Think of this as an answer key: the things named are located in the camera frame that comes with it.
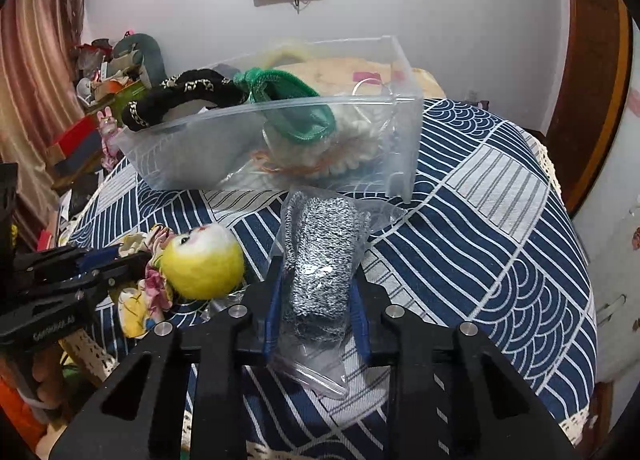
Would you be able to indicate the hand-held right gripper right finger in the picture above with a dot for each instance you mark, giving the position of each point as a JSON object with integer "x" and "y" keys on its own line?
{"x": 358, "y": 316}

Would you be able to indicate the yellow-headed cloth doll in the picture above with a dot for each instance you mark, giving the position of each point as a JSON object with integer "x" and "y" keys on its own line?
{"x": 202, "y": 265}

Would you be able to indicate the white knit cloth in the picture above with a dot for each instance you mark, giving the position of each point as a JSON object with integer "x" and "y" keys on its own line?
{"x": 350, "y": 139}

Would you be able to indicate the blue patterned tablecloth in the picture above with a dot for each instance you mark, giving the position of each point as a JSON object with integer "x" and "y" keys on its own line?
{"x": 490, "y": 250}

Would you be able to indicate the brown wooden door frame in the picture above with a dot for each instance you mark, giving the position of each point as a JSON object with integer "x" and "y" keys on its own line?
{"x": 590, "y": 89}

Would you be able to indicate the green knit hat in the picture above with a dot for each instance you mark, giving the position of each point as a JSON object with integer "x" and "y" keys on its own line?
{"x": 300, "y": 89}

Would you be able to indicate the pink striped curtain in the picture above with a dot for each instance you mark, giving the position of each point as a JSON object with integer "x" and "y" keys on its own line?
{"x": 35, "y": 89}

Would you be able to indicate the grey knit gloves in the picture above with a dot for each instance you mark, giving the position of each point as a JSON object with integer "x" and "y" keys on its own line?
{"x": 316, "y": 280}

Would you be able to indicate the red box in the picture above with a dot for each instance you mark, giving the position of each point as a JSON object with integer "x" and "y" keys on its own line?
{"x": 75, "y": 137}

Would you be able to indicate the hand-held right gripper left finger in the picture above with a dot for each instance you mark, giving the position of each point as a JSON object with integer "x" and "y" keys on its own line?
{"x": 272, "y": 312}

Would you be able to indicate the clear plastic storage box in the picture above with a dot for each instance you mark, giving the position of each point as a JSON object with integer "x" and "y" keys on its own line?
{"x": 200, "y": 159}

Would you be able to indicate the pink rabbit toy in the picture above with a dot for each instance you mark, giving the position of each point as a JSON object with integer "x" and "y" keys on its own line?
{"x": 109, "y": 129}

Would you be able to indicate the person's left hand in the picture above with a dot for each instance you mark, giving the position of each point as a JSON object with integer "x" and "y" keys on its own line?
{"x": 47, "y": 380}

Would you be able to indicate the grey-green plush toy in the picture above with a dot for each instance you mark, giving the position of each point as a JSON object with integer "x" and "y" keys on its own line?
{"x": 145, "y": 57}

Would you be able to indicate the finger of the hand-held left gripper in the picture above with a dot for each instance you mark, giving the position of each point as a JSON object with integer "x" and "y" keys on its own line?
{"x": 75, "y": 287}
{"x": 100, "y": 258}

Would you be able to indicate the cream plush cloth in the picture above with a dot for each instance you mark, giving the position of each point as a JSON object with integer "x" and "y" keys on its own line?
{"x": 330, "y": 74}

